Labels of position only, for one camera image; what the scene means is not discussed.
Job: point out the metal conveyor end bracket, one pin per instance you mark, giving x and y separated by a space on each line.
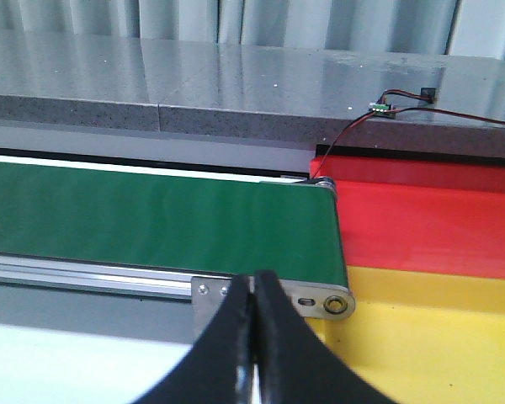
315 300

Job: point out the yellow plastic tray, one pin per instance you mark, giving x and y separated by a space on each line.
424 338

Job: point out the red plastic tray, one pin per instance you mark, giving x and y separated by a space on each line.
435 217

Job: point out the white pleated curtain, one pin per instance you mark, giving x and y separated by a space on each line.
454 28

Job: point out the small green circuit board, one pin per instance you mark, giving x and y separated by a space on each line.
382 110

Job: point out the grey stone shelf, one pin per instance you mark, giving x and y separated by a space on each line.
295 96

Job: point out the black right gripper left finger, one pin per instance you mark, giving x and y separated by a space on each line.
219 367

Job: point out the aluminium conveyor side rail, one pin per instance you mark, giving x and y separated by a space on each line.
100 277

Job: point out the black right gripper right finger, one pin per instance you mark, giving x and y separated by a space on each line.
294 365

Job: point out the green conveyor belt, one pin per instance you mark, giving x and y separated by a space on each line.
202 224

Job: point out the small black sensor block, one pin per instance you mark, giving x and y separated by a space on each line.
428 95

